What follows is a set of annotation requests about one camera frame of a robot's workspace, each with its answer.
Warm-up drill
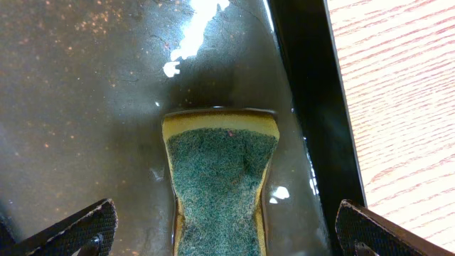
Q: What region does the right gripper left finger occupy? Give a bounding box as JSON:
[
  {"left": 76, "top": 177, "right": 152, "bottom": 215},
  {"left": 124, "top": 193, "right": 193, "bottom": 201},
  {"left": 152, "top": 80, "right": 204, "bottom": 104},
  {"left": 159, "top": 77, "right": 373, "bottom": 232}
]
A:
[{"left": 1, "top": 198, "right": 118, "bottom": 256}]

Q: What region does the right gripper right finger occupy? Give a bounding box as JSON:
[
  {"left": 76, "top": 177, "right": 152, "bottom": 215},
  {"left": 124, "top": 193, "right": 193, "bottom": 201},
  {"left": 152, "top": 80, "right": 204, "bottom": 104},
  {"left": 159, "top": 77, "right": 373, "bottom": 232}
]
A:
[{"left": 335, "top": 199, "right": 451, "bottom": 256}]

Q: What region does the green and yellow sponge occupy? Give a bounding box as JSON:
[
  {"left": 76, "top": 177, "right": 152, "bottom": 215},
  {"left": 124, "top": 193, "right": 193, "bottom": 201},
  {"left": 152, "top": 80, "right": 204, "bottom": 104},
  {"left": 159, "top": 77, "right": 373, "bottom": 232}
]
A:
[{"left": 162, "top": 109, "right": 279, "bottom": 255}]

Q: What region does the black rectangular water tray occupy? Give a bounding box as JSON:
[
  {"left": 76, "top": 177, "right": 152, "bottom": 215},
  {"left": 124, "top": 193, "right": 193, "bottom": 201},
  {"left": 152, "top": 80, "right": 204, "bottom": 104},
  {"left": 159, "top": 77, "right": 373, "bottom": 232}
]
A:
[{"left": 1, "top": 0, "right": 366, "bottom": 255}]

